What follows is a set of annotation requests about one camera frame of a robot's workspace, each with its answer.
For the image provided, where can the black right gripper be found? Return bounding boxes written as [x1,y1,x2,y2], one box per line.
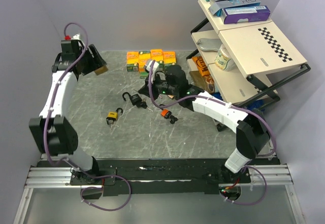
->
[139,71,179,101]

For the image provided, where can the large brass padlock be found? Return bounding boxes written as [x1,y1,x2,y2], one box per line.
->
[94,66,108,76]

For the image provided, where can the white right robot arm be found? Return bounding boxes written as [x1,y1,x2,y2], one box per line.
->
[139,60,272,183]

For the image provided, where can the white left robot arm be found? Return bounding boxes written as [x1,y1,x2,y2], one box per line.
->
[28,34,108,184]

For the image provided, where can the black padlock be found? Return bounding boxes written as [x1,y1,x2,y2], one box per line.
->
[122,92,152,111]

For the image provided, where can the orange padlock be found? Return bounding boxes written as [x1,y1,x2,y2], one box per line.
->
[160,109,183,124]

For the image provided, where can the orange sponge pack stack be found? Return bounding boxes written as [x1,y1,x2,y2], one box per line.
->
[126,49,177,79]

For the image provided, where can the yellow padlock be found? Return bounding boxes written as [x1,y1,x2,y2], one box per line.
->
[106,107,123,128]

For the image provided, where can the orange snack bag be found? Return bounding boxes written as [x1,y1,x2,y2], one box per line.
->
[190,56,216,93]

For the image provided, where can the silver foil pouch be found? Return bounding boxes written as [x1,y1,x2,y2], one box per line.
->
[196,38,222,52]

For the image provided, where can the cream tiered shelf rack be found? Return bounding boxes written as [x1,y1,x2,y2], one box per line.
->
[186,0,311,110]

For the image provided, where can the blue bag under shelf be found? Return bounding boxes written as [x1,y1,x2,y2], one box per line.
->
[213,98,266,126]

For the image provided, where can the grey R.O.C.S. toothpaste box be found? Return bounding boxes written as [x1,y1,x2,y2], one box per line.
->
[208,0,261,17]

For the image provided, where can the purple toothpaste box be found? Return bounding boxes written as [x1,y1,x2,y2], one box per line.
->
[221,6,271,24]

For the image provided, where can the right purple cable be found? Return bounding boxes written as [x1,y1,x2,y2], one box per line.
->
[147,60,277,206]

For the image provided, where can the purple cable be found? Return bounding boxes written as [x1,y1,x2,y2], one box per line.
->
[43,22,132,212]
[147,60,277,206]

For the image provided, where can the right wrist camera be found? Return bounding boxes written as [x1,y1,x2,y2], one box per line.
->
[144,59,160,73]

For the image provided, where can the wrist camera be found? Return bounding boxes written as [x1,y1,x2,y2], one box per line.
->
[64,33,84,45]
[144,59,160,73]

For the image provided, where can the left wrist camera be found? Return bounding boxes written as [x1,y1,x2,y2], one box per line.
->
[64,33,84,45]

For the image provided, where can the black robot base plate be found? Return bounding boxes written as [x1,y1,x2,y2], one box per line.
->
[37,157,280,201]

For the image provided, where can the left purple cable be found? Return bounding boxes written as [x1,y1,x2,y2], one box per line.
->
[43,22,132,212]

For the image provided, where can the aluminium rail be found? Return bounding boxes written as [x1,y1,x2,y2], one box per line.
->
[14,165,305,223]

